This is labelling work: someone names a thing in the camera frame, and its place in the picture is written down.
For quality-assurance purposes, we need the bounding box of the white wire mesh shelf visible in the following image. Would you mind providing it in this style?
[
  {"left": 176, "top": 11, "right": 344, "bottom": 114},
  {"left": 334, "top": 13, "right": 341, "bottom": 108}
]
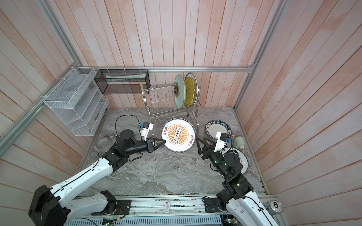
[{"left": 44, "top": 67, "right": 109, "bottom": 137}]

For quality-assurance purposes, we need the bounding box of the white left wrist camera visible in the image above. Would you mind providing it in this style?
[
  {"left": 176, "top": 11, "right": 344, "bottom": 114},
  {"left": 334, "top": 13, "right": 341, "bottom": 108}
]
[{"left": 140, "top": 121, "right": 154, "bottom": 141}]

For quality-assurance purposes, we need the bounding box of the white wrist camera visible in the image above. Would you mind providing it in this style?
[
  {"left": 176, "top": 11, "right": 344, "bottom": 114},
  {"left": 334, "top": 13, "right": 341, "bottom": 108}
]
[
  {"left": 140, "top": 121, "right": 154, "bottom": 141},
  {"left": 214, "top": 132, "right": 230, "bottom": 153}
]

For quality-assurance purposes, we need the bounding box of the large orange sunburst plate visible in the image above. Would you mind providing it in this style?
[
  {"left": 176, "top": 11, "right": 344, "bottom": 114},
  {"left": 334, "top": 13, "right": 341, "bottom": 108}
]
[{"left": 185, "top": 73, "right": 199, "bottom": 107}]

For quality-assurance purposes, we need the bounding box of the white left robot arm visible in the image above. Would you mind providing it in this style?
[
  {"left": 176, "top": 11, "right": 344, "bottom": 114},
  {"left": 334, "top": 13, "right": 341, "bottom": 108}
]
[{"left": 28, "top": 130, "right": 166, "bottom": 226}]

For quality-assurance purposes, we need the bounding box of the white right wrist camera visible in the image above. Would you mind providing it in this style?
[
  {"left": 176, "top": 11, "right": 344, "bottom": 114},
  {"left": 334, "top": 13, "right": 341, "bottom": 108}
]
[{"left": 214, "top": 132, "right": 230, "bottom": 153}]

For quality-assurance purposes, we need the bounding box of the yellow woven plate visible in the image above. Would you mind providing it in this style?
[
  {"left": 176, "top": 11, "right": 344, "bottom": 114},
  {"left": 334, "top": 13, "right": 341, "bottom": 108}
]
[{"left": 184, "top": 76, "right": 197, "bottom": 107}]

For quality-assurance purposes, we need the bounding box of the pale green cup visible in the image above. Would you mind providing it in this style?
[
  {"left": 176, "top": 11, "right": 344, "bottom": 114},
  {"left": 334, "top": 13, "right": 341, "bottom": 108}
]
[{"left": 233, "top": 136, "right": 246, "bottom": 151}]

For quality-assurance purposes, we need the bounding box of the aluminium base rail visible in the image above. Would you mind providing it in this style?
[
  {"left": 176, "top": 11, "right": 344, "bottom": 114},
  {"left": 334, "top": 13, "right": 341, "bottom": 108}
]
[{"left": 65, "top": 195, "right": 242, "bottom": 226}]

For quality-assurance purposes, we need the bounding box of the silver drink can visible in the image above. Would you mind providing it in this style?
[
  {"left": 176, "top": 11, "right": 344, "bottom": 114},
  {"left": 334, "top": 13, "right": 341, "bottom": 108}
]
[{"left": 266, "top": 200, "right": 283, "bottom": 215}]

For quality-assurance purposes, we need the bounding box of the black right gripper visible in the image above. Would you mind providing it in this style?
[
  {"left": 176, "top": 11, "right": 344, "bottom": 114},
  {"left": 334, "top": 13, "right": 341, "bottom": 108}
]
[{"left": 197, "top": 137, "right": 228, "bottom": 179}]

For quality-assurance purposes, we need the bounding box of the steel two-tier dish rack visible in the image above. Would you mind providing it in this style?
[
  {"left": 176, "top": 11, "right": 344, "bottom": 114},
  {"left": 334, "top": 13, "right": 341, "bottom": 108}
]
[{"left": 142, "top": 85, "right": 201, "bottom": 133}]

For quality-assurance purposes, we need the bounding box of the green rim white plate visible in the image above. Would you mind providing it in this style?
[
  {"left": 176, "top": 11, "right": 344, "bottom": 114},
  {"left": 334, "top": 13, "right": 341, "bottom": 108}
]
[{"left": 205, "top": 120, "right": 232, "bottom": 141}]

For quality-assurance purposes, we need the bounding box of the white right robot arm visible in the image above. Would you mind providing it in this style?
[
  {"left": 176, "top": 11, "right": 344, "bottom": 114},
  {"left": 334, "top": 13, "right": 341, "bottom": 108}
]
[{"left": 196, "top": 138, "right": 278, "bottom": 226}]

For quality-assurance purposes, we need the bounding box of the small orange sunburst plate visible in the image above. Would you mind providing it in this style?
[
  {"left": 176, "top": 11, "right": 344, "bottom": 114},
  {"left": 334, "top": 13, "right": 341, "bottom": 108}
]
[{"left": 161, "top": 118, "right": 197, "bottom": 153}]

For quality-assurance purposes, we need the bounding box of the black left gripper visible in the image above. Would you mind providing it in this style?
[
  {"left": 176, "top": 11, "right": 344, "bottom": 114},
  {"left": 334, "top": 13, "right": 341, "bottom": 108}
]
[{"left": 125, "top": 137, "right": 166, "bottom": 155}]

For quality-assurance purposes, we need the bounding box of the white plate with cloud outline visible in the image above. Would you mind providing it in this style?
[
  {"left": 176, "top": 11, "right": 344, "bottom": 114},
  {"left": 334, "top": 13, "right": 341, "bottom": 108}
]
[{"left": 232, "top": 148, "right": 249, "bottom": 174}]

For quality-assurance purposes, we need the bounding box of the pale green flower plate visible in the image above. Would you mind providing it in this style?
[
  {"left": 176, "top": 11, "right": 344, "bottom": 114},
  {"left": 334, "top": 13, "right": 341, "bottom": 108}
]
[{"left": 173, "top": 75, "right": 186, "bottom": 109}]

